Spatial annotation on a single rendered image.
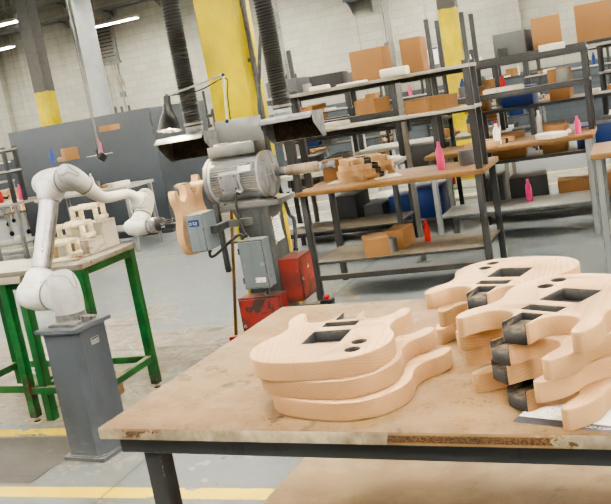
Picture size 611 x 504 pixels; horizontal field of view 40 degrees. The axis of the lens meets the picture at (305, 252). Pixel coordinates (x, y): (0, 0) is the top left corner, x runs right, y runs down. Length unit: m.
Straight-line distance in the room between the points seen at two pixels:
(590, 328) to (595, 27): 7.30
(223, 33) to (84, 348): 2.31
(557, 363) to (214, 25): 4.30
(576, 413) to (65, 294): 3.14
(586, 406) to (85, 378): 3.11
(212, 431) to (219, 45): 3.94
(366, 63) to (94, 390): 5.80
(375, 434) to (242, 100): 4.00
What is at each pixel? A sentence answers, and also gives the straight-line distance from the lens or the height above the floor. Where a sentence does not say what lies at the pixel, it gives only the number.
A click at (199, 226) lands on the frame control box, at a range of 4.46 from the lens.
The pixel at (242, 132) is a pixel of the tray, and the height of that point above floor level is 1.49.
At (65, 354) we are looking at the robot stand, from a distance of 4.44.
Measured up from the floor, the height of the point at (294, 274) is 0.70.
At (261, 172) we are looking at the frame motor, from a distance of 4.50.
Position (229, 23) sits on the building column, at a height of 2.16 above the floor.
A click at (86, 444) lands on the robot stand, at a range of 4.57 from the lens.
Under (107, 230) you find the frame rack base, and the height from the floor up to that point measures 1.04.
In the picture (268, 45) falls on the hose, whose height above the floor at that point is 1.91.
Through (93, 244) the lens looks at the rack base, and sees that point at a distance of 5.19.
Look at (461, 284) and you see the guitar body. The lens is 2.37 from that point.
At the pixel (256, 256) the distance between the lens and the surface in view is 4.52.
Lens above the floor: 1.59
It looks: 10 degrees down
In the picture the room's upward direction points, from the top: 10 degrees counter-clockwise
